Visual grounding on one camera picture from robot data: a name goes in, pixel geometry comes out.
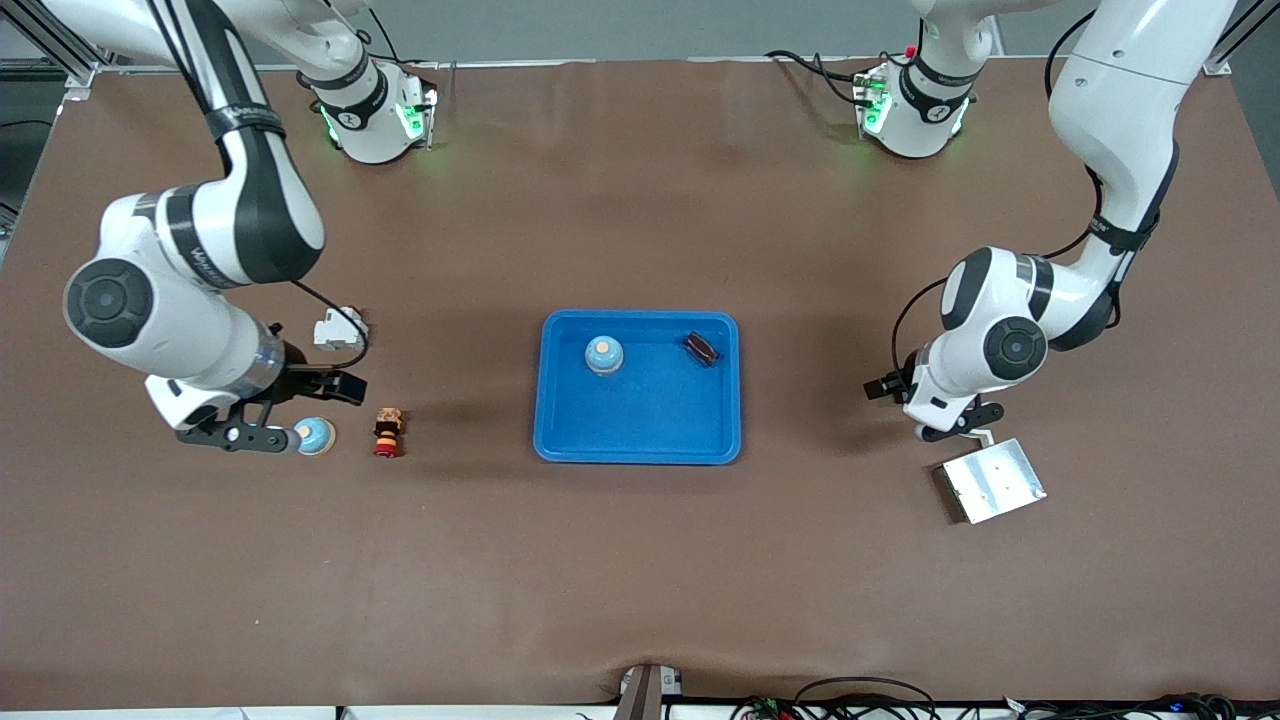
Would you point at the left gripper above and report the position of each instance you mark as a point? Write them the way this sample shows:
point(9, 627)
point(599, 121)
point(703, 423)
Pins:
point(903, 379)

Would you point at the aluminium plate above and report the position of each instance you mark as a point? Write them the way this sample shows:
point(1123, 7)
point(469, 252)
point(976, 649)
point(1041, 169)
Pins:
point(995, 482)

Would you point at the brown table cover sheet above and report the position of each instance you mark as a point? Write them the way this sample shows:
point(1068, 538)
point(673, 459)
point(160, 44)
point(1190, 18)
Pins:
point(640, 560)

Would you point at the orange red push button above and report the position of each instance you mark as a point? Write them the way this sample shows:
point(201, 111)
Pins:
point(388, 430)

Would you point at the blue plastic tray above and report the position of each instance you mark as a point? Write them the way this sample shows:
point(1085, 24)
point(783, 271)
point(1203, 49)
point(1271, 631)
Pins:
point(640, 420)

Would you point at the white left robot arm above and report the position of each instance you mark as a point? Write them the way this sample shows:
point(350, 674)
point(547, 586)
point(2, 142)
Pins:
point(1120, 100)

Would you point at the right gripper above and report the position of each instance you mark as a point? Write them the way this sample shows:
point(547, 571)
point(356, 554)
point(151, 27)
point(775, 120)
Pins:
point(300, 378)

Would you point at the blue bell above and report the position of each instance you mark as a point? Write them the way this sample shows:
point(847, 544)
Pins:
point(605, 355)
point(318, 438)

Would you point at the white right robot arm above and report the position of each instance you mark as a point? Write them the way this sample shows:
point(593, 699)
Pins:
point(170, 330)

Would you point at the white curved bracket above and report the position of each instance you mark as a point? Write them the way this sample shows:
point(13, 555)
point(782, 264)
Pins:
point(982, 436)

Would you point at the dark brown electrolytic capacitor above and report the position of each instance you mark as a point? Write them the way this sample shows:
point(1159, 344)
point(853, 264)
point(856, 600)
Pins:
point(701, 349)

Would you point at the aluminium frame post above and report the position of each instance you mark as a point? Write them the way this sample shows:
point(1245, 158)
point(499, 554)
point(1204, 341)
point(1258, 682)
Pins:
point(82, 75)
point(1218, 66)

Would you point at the white circuit breaker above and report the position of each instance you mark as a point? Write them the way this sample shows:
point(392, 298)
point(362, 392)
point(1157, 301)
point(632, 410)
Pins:
point(335, 330)

